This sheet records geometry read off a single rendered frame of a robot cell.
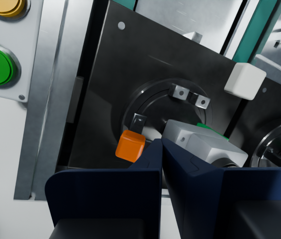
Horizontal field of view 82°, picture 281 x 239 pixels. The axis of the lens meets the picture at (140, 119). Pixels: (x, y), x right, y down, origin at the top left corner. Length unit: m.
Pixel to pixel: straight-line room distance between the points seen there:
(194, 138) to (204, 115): 0.10
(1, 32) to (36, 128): 0.11
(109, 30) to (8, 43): 0.11
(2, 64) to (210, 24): 0.29
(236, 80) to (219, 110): 0.05
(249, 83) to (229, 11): 0.13
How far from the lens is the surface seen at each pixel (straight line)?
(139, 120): 0.19
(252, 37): 0.34
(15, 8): 0.22
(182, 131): 0.16
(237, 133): 0.34
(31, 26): 0.23
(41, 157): 0.27
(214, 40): 0.33
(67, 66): 0.22
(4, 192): 0.45
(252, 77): 0.29
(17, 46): 0.23
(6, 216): 0.50
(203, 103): 0.23
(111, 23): 0.21
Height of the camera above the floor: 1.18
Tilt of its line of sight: 64 degrees down
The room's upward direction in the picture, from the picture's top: 142 degrees clockwise
